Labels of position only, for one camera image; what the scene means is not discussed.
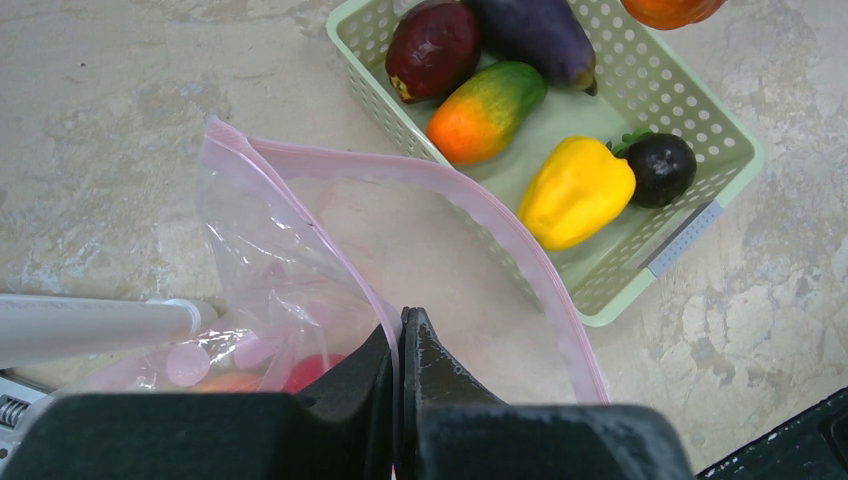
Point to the peach toy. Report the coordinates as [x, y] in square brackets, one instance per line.
[233, 382]

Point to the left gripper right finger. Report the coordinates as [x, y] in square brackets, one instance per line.
[452, 427]

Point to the light green plastic basket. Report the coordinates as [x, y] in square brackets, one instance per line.
[574, 114]

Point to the orange green mango toy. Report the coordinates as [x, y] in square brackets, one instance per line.
[480, 119]

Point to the orange fruit toy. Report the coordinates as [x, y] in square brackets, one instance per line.
[671, 14]

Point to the yellow bell pepper toy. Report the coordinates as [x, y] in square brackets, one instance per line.
[580, 188]

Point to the purple eggplant toy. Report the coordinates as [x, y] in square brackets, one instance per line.
[544, 34]

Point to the clear pink zip bag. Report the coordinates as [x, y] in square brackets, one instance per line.
[289, 284]

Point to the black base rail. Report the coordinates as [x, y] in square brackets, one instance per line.
[810, 445]

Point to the white PVC pipe frame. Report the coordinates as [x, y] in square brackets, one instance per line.
[38, 329]

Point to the red tomato toy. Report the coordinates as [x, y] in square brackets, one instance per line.
[308, 370]

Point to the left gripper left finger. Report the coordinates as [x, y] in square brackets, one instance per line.
[339, 427]

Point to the dark mangosteen toy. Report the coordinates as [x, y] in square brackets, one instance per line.
[664, 166]

